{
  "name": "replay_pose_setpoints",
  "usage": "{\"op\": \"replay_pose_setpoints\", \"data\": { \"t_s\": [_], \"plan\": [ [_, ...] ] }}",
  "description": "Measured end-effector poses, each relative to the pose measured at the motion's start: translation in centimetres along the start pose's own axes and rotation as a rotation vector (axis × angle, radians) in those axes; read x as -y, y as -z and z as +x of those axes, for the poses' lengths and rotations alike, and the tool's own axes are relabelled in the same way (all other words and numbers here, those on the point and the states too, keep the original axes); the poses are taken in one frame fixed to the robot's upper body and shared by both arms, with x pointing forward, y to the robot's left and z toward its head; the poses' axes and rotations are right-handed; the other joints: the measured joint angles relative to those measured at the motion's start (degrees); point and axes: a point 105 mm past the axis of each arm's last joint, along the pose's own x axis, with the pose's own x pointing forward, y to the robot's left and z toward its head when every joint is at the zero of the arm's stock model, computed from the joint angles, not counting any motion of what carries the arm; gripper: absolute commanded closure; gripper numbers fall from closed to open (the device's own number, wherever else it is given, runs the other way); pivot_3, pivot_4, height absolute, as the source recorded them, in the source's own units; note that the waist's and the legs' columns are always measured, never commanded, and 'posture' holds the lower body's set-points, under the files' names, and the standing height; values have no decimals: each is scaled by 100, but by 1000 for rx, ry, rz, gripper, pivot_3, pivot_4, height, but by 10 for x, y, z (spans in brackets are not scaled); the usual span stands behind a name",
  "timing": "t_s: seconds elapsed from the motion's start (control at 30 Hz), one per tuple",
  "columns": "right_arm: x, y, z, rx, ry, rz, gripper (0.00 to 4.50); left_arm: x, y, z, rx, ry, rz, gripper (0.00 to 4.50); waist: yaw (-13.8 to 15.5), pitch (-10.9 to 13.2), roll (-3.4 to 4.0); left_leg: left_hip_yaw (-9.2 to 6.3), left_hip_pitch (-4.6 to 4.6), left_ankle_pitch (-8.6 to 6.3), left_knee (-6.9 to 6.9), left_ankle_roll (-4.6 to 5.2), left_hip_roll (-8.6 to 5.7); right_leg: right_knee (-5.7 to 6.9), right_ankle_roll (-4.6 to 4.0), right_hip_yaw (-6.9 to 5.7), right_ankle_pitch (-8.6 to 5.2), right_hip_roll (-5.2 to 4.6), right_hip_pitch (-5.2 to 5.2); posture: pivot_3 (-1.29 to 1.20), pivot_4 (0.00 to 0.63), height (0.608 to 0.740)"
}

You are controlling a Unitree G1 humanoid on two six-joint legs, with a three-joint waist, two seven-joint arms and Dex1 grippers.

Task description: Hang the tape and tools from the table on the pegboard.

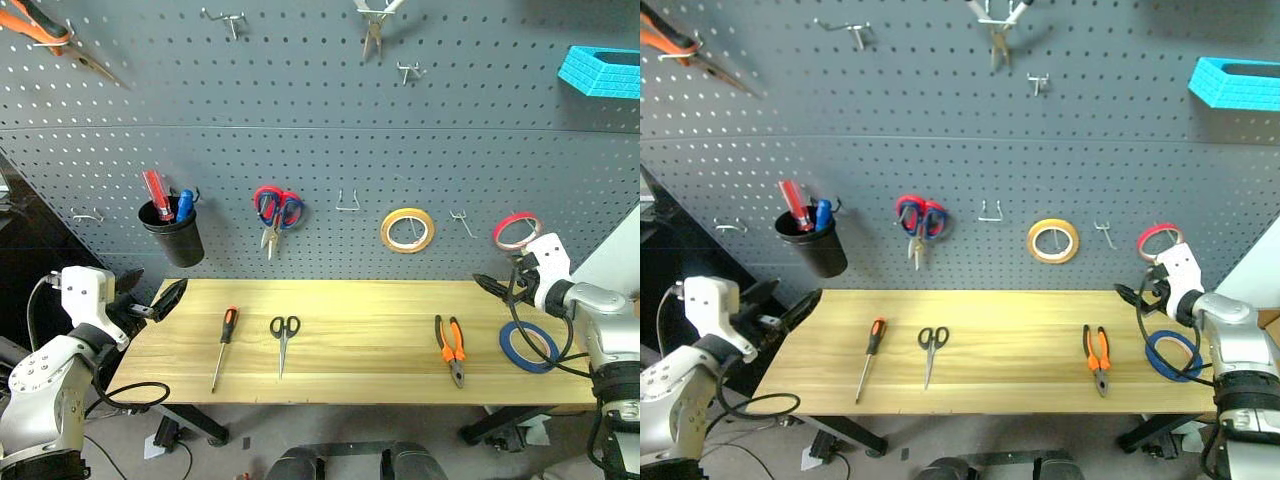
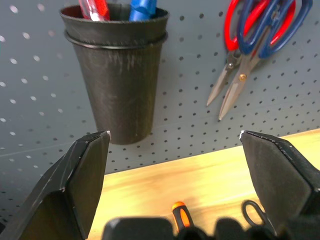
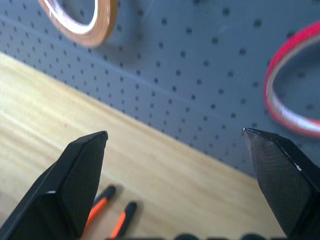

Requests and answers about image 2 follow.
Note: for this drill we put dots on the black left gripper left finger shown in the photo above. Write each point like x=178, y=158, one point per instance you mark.
x=62, y=185

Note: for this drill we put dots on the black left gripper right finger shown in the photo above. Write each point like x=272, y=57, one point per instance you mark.
x=280, y=180

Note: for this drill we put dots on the grey pegboard wall panel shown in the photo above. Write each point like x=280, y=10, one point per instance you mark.
x=190, y=100

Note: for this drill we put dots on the black plastic holder cup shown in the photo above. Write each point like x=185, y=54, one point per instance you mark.
x=117, y=82

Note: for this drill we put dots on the red marker pen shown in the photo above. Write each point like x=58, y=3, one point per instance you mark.
x=96, y=10

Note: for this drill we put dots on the blue marker pen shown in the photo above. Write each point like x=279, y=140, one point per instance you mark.
x=141, y=10

